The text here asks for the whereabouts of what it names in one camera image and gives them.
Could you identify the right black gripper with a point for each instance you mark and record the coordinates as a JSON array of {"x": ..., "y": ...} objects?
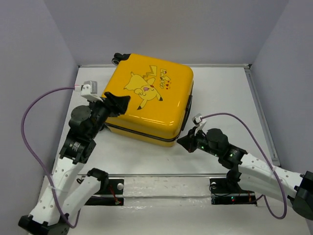
[{"x": 188, "y": 141}]

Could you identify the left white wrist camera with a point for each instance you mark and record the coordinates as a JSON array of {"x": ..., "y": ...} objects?
[{"x": 89, "y": 91}]

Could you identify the yellow hard-shell suitcase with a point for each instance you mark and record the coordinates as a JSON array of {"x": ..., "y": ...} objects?
[{"x": 161, "y": 98}]

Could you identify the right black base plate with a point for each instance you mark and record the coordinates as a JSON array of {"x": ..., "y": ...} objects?
[{"x": 225, "y": 193}]

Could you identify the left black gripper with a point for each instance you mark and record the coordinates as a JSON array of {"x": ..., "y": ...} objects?
[{"x": 116, "y": 105}]

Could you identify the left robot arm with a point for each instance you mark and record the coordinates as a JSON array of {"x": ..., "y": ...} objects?
[{"x": 57, "y": 206}]

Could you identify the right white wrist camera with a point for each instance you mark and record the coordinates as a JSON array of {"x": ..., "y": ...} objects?
[{"x": 199, "y": 121}]

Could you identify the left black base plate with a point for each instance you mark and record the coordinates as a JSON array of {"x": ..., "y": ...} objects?
[{"x": 111, "y": 195}]

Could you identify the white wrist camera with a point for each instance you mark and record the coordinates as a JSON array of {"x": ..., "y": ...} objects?
[
  {"x": 89, "y": 91},
  {"x": 199, "y": 121}
]

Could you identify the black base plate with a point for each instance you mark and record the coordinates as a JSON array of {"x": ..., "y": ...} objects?
[
  {"x": 111, "y": 195},
  {"x": 225, "y": 193}
]

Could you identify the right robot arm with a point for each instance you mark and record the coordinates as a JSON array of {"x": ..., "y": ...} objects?
[{"x": 250, "y": 173}]

